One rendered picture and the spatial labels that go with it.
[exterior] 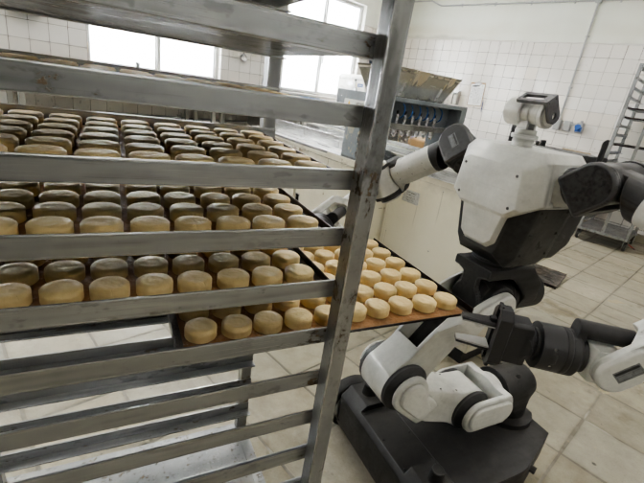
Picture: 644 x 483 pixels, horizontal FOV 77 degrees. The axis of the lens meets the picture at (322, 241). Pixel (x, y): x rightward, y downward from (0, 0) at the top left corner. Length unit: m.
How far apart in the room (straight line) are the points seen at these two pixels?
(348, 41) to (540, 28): 5.97
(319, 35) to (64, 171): 0.33
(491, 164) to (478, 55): 5.71
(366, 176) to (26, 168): 0.40
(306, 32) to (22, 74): 0.30
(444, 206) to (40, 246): 1.75
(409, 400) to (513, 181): 0.61
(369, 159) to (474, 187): 0.59
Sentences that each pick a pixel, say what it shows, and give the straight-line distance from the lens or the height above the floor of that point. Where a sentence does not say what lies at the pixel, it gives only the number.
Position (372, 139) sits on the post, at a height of 1.12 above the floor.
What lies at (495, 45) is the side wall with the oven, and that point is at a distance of 6.69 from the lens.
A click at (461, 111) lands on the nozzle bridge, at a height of 1.15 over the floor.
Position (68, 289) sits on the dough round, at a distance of 0.63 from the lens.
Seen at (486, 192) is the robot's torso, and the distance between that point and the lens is 1.11.
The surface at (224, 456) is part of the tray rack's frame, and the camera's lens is 1.35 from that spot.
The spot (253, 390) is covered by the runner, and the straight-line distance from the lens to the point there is 0.72.
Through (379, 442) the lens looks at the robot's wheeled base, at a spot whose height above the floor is 0.19.
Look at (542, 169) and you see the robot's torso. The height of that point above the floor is 1.07.
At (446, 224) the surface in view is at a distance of 2.04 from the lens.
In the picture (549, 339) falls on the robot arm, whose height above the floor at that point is 0.81.
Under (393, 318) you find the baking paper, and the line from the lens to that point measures 0.82.
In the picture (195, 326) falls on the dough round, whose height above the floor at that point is 0.79.
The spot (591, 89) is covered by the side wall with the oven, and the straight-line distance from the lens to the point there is 6.15.
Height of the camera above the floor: 1.17
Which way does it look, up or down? 21 degrees down
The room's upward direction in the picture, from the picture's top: 9 degrees clockwise
